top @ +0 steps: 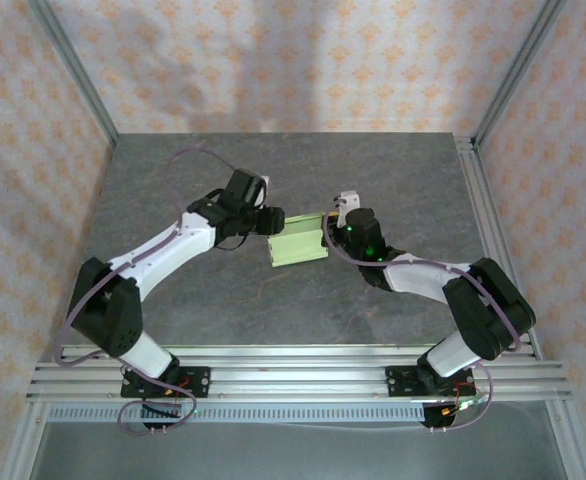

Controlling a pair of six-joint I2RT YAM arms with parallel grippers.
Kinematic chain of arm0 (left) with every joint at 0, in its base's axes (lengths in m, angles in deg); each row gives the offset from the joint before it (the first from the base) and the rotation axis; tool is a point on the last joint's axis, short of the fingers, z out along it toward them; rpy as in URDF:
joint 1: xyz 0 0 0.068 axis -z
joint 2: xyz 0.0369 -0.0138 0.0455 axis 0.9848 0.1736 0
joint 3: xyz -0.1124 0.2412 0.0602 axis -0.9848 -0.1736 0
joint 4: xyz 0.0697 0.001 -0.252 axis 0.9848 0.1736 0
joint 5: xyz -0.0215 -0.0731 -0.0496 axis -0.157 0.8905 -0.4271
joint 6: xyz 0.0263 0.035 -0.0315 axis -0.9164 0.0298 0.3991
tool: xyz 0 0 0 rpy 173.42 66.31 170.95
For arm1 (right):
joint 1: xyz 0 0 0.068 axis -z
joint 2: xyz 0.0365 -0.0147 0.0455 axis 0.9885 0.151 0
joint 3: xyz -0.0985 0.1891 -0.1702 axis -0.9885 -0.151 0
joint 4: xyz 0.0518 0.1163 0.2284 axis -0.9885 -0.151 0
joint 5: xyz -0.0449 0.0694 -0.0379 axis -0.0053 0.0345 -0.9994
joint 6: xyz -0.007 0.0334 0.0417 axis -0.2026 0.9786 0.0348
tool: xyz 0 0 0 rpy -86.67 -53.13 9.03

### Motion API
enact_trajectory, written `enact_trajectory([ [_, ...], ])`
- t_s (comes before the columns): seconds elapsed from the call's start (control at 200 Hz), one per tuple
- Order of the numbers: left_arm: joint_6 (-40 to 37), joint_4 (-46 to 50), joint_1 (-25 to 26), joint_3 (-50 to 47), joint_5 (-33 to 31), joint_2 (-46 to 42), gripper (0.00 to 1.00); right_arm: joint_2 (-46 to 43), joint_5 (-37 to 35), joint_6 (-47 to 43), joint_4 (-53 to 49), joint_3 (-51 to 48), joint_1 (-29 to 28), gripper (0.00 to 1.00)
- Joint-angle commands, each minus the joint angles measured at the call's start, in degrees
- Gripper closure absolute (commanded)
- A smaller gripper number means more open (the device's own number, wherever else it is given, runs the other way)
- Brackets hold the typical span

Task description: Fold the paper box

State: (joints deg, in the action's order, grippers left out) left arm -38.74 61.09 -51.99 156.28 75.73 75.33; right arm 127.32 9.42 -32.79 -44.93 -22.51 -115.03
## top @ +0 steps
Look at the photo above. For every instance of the light green paper box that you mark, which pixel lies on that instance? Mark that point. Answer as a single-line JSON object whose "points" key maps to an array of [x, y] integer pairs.
{"points": [[295, 247]]}

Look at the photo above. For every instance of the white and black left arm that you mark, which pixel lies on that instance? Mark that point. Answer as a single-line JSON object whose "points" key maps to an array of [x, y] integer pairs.
{"points": [[173, 245]]}

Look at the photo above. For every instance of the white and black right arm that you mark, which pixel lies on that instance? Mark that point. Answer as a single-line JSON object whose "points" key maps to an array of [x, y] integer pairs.
{"points": [[418, 275]]}

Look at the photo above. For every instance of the black electronics board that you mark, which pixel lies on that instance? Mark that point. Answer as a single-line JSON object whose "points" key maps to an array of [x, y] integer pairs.
{"points": [[443, 412]]}

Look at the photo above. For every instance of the grey metal sheet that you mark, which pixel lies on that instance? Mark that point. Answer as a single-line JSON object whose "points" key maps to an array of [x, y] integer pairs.
{"points": [[298, 455]]}

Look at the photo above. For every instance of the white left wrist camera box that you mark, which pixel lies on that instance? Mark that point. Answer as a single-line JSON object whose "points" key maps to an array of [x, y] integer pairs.
{"points": [[264, 187]]}

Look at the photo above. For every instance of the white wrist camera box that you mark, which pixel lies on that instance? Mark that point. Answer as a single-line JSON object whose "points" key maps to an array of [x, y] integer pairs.
{"points": [[348, 200], [264, 187]]}

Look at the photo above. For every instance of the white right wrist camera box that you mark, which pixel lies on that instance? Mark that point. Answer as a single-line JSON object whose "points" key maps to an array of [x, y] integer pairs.
{"points": [[348, 200]]}

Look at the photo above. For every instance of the aluminium side rail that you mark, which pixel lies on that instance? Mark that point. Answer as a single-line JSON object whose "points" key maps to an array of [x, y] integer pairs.
{"points": [[478, 190]]}

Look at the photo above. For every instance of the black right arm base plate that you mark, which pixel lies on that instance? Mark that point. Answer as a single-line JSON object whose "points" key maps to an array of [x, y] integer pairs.
{"points": [[398, 380]]}

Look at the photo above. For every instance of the wide aluminium mounting rail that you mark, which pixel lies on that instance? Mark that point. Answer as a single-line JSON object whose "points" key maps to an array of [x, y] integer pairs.
{"points": [[298, 375]]}

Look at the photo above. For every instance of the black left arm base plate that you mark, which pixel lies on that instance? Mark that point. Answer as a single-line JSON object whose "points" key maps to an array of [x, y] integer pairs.
{"points": [[200, 382]]}

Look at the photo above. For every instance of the aluminium frame post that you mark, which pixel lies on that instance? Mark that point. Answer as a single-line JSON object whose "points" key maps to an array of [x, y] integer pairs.
{"points": [[518, 70], [73, 65]]}

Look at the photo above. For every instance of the aluminium frame strut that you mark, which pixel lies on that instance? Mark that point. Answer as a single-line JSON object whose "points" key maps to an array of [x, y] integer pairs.
{"points": [[570, 445], [23, 445]]}

